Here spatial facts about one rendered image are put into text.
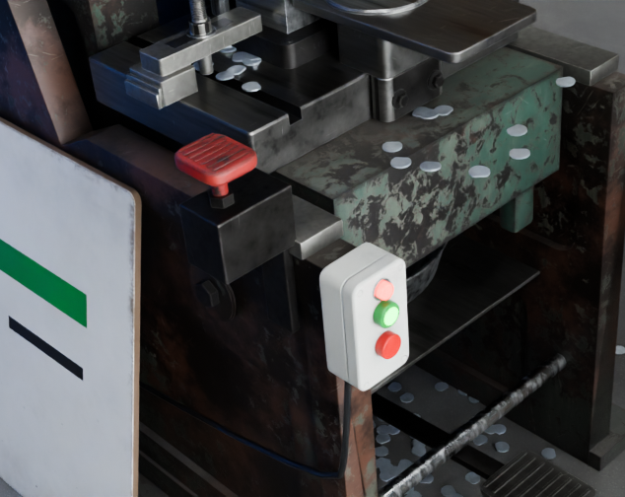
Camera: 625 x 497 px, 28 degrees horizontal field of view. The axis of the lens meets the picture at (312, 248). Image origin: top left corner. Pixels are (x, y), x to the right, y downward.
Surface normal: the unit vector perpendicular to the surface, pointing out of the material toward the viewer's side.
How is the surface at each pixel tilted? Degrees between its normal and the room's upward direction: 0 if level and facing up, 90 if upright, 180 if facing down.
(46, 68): 74
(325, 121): 90
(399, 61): 90
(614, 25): 0
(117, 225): 78
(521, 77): 0
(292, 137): 90
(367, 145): 0
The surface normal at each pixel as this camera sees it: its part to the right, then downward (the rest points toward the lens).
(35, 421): -0.71, 0.26
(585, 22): -0.07, -0.82
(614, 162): 0.69, 0.36
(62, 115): 0.63, 0.12
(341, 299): -0.72, 0.43
